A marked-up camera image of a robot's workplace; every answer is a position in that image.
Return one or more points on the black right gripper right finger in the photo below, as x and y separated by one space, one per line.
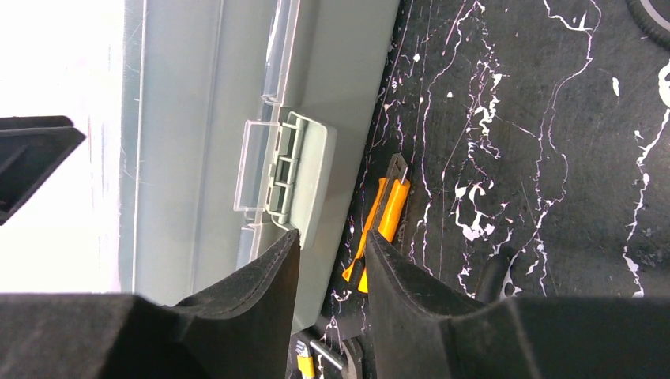
421 328

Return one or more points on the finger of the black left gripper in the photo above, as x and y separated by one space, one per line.
32 148

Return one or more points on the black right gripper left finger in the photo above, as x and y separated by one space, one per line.
239 327

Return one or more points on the green plastic tool box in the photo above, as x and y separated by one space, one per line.
241 120

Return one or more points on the small black hammer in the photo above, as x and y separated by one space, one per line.
350 366

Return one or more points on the orange utility knife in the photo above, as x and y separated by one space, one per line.
383 217

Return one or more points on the black marbled table mat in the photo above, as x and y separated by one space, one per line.
542 126

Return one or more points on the white filament spool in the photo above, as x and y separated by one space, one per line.
652 17

